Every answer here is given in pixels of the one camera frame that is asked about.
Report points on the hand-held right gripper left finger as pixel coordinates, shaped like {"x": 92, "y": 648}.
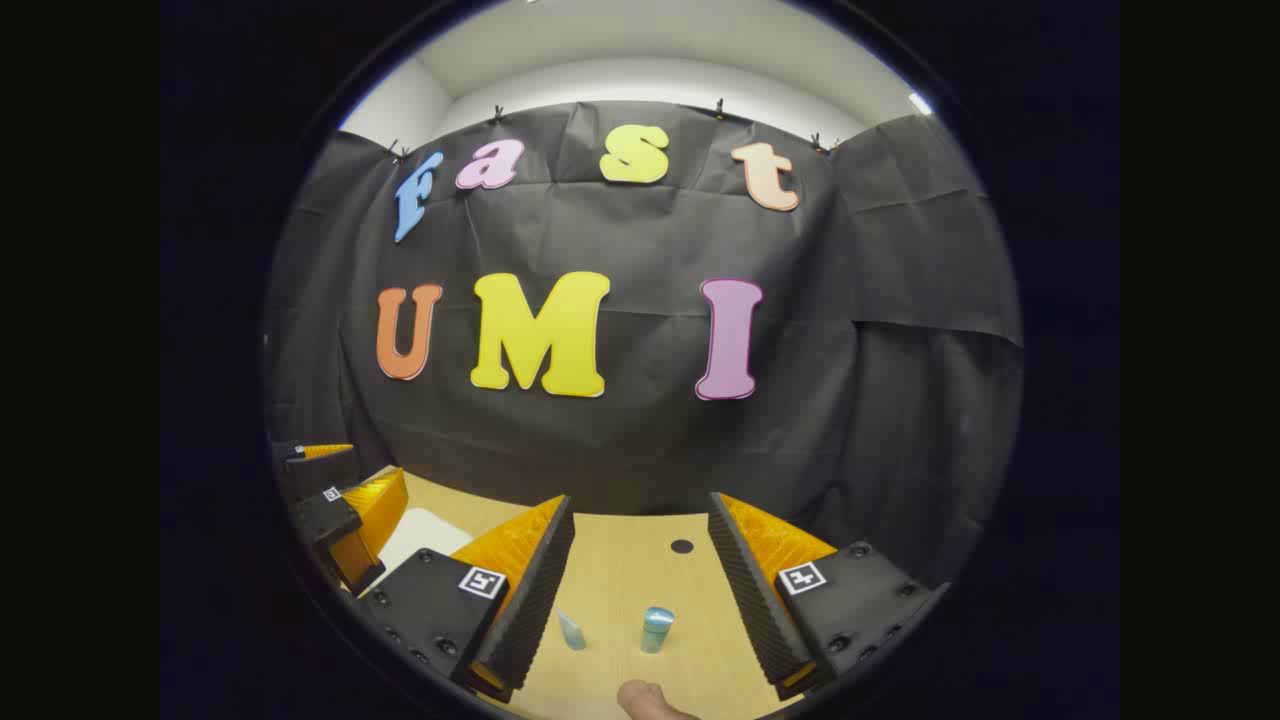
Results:
{"x": 530, "y": 610}

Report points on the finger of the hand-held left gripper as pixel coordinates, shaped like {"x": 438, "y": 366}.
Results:
{"x": 320, "y": 470}
{"x": 325, "y": 515}

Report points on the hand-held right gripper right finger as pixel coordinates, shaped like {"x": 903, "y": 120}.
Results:
{"x": 750, "y": 600}

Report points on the white suitcase grey lining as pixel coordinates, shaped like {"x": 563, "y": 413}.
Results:
{"x": 420, "y": 535}

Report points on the black backdrop cloth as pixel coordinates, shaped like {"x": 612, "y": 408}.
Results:
{"x": 640, "y": 450}

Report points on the ceiling light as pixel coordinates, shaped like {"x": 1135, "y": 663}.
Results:
{"x": 920, "y": 103}

